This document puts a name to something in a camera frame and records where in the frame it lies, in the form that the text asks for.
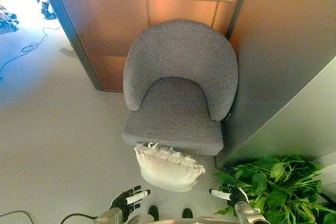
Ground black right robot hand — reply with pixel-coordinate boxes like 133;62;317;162
209;183;250;207

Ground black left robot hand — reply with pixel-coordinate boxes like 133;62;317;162
109;185;151;222

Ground white fringed pillow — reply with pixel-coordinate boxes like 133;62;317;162
133;142;206;193

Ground black left robot foot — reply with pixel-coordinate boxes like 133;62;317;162
148;205;160;221

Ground green leafy potted plant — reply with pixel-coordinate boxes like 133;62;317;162
214;155;336;224

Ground grey fabric tub armchair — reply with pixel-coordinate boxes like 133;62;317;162
121;19;239;156

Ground dark gear heap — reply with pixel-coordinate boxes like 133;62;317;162
36;0;57;20

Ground dark equipment pile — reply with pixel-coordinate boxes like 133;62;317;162
0;5;20;32

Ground black cable on floor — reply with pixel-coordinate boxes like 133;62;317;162
0;210;98;224

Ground thin cable with coil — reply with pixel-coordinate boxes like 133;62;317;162
0;26;61;80

